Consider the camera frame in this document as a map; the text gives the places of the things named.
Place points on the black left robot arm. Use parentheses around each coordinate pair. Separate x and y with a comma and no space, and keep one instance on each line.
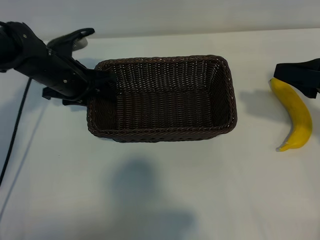
(10,47)

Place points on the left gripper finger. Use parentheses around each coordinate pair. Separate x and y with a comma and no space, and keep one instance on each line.
(105,77)

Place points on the yellow banana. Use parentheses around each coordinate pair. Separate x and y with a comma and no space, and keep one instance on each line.
(300,117)

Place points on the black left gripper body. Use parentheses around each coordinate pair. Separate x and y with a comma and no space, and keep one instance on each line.
(55,72)

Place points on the dark brown wicker basket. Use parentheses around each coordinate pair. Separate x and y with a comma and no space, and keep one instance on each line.
(162,110)

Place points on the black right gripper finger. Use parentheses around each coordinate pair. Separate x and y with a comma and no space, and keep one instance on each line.
(295,72)

